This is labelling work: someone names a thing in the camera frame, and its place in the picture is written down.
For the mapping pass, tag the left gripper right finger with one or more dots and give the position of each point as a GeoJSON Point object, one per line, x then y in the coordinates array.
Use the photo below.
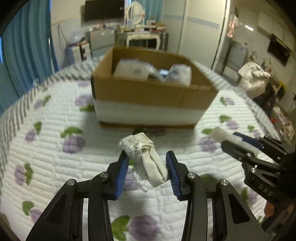
{"type": "Point", "coordinates": [232, 219]}

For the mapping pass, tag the white floral quilted mat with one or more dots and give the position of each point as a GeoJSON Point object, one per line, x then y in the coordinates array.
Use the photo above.
{"type": "Point", "coordinates": [61, 139]}

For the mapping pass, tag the teal window curtain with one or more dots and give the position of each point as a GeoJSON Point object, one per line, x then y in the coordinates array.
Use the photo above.
{"type": "Point", "coordinates": [27, 51]}

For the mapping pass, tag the white sliding wardrobe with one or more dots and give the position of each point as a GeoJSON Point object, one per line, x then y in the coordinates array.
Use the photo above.
{"type": "Point", "coordinates": [196, 28]}

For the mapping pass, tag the dark suitcase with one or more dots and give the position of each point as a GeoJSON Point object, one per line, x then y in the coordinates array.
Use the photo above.
{"type": "Point", "coordinates": [164, 39]}

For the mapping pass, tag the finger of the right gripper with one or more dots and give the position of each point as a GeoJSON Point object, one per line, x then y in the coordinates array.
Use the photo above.
{"type": "Point", "coordinates": [247, 142]}
{"type": "Point", "coordinates": [237, 152]}

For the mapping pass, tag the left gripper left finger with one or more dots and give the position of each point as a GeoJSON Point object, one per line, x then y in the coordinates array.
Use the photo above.
{"type": "Point", "coordinates": [62, 219]}

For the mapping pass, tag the oval vanity mirror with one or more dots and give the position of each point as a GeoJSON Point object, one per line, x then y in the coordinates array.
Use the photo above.
{"type": "Point", "coordinates": [134, 14]}

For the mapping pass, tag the brown cardboard box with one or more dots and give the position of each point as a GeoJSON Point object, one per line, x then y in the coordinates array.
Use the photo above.
{"type": "Point", "coordinates": [121, 102]}

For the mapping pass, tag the grey checked bed cover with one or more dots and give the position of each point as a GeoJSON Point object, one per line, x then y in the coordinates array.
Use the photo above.
{"type": "Point", "coordinates": [12, 119]}

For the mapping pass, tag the white dressing table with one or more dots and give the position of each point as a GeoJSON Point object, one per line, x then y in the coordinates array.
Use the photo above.
{"type": "Point", "coordinates": [123, 39]}

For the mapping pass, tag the grey sock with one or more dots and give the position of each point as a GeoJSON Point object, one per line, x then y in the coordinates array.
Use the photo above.
{"type": "Point", "coordinates": [179, 74]}

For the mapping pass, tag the person right hand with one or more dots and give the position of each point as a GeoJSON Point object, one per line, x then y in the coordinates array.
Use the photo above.
{"type": "Point", "coordinates": [269, 210]}

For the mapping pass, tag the black white tissue pack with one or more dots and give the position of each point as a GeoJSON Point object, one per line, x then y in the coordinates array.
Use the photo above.
{"type": "Point", "coordinates": [131, 69]}

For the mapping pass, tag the black wall television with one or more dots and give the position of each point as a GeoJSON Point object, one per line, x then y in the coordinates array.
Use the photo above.
{"type": "Point", "coordinates": [103, 10]}

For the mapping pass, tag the white garment on chair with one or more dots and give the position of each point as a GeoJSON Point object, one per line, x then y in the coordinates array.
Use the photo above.
{"type": "Point", "coordinates": [253, 80]}

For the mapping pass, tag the white sock bundle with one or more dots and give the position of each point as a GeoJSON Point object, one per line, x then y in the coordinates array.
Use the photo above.
{"type": "Point", "coordinates": [148, 165]}

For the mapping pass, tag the small white soft item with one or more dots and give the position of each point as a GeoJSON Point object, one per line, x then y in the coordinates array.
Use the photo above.
{"type": "Point", "coordinates": [219, 135]}

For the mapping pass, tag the black range hood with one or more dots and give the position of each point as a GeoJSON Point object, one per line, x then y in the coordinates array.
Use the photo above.
{"type": "Point", "coordinates": [280, 51]}

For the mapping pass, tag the grey mini fridge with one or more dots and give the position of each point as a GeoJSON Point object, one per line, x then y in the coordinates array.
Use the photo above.
{"type": "Point", "coordinates": [100, 41]}

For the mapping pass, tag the teal curtain by wardrobe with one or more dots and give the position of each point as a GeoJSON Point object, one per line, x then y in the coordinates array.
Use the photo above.
{"type": "Point", "coordinates": [153, 9]}

